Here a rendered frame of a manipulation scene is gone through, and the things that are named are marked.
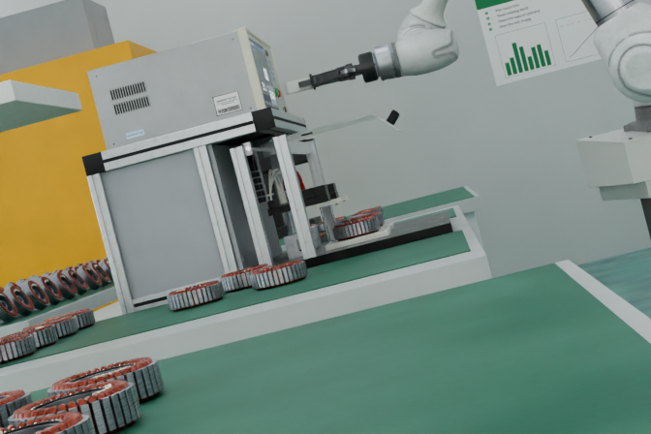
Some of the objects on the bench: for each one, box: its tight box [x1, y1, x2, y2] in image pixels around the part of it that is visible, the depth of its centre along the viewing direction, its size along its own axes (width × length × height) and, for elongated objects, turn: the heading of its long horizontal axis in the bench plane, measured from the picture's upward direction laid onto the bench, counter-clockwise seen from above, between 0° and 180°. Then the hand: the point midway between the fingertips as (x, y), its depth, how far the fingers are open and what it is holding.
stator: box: [167, 280, 225, 311], centre depth 238 cm, size 11×11×4 cm
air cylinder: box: [284, 233, 302, 260], centre depth 287 cm, size 5×8×6 cm
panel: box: [207, 144, 282, 270], centre depth 300 cm, size 1×66×30 cm, turn 85°
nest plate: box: [326, 227, 391, 251], centre depth 285 cm, size 15×15×1 cm
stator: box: [332, 216, 381, 241], centre depth 285 cm, size 11×11×4 cm
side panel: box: [87, 145, 239, 315], centre depth 269 cm, size 28×3×32 cm, turn 175°
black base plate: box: [273, 211, 453, 268], centre depth 298 cm, size 47×64×2 cm
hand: (298, 85), depth 306 cm, fingers closed
